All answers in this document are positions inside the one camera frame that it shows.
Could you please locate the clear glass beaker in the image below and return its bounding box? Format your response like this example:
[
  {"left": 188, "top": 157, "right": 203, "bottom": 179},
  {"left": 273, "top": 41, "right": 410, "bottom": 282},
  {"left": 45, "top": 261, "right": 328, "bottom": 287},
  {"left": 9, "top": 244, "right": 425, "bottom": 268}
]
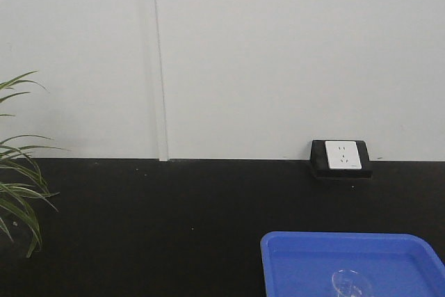
[{"left": 331, "top": 269, "right": 374, "bottom": 297}]

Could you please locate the blue plastic tray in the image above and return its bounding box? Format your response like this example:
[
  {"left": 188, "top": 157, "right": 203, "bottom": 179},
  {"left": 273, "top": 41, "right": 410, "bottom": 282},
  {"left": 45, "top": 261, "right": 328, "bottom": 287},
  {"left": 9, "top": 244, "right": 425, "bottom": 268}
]
[{"left": 261, "top": 232, "right": 444, "bottom": 296}]

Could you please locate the green potted plant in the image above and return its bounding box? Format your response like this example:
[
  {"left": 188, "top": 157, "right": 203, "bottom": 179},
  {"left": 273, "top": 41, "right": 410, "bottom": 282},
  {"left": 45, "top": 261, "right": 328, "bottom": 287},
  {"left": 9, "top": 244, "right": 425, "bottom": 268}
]
[{"left": 0, "top": 70, "right": 69, "bottom": 259}]

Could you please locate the white wall cable conduit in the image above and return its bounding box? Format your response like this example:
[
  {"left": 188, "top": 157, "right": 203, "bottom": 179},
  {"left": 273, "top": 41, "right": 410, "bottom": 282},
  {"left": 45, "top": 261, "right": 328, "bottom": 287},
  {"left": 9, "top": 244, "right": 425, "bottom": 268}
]
[{"left": 138, "top": 0, "right": 171, "bottom": 162}]

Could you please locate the white wall power socket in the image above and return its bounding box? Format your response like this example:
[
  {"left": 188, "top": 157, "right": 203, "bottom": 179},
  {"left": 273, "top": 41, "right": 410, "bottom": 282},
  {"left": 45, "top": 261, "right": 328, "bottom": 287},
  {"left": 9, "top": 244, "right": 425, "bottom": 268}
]
[{"left": 309, "top": 140, "right": 373, "bottom": 179}]

